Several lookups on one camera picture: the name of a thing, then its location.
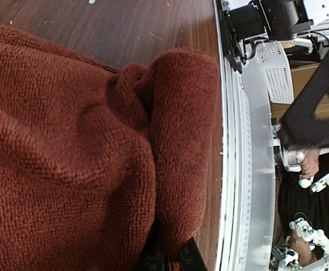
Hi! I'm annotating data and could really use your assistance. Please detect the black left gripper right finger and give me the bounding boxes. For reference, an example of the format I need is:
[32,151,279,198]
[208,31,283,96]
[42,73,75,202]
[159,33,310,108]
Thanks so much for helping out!
[179,238,208,271]

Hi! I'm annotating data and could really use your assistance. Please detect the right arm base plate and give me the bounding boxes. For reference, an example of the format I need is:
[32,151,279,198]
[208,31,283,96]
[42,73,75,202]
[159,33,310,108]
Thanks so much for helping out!
[217,1,243,74]

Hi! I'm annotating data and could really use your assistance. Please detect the operator hand lower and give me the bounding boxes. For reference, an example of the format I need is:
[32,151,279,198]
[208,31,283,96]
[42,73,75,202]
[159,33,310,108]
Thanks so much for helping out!
[288,231,318,267]

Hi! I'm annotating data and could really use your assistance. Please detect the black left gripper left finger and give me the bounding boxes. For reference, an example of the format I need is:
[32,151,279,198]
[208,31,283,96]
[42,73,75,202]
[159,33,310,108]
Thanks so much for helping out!
[136,223,167,271]

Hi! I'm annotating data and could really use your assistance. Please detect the aluminium front rail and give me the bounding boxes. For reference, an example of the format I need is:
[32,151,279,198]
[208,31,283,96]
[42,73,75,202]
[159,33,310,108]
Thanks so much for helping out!
[214,1,275,270]

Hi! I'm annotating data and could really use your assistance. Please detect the operator hand upper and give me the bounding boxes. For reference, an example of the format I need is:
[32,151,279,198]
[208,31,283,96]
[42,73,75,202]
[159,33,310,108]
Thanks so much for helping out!
[300,150,320,179]

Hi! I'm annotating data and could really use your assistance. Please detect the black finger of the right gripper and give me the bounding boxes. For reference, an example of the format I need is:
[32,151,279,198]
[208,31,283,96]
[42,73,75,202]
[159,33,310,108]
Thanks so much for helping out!
[278,51,329,150]

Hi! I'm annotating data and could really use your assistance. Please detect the white perforated metal box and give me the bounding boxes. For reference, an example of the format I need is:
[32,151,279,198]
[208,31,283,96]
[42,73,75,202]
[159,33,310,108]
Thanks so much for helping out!
[256,41,294,104]

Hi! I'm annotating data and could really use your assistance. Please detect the rust brown towel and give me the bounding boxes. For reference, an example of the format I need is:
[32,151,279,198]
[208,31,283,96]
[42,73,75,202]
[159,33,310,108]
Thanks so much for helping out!
[0,25,220,270]

